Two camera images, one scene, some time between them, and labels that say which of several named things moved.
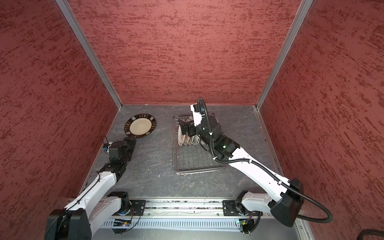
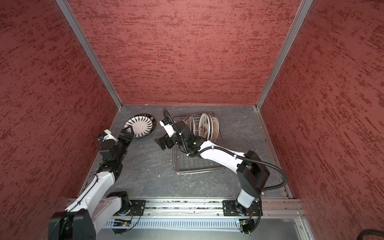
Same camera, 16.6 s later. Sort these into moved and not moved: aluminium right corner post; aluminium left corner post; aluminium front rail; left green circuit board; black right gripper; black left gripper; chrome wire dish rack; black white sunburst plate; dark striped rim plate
Moved: black left gripper; black white sunburst plate; black right gripper
Not moved: chrome wire dish rack; aluminium left corner post; aluminium right corner post; dark striped rim plate; left green circuit board; aluminium front rail
